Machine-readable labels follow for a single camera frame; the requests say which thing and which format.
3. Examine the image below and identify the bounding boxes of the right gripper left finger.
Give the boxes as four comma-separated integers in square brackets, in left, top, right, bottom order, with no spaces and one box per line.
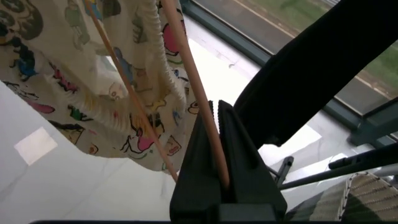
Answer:
[170,100,223,222]

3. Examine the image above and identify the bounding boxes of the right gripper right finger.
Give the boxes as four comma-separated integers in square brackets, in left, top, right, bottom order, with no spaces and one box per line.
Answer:
[216,100,287,222]

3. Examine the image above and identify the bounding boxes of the pink clothes hanger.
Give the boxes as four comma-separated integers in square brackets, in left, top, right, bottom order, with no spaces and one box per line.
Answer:
[83,0,231,189]

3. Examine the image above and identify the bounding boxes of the black garment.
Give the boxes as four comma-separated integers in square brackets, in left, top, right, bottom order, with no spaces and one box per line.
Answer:
[233,0,398,149]

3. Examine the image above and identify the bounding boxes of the cream printed garment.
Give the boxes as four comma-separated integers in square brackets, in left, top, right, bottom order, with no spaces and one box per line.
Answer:
[0,0,200,172]

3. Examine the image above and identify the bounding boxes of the black clothes rack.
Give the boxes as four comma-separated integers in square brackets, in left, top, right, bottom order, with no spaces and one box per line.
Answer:
[266,141,398,191]

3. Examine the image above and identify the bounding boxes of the white laundry basket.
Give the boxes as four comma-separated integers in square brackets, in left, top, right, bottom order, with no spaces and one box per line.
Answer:
[284,171,398,222]

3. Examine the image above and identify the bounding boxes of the window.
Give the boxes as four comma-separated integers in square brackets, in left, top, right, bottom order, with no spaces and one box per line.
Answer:
[180,0,398,147]

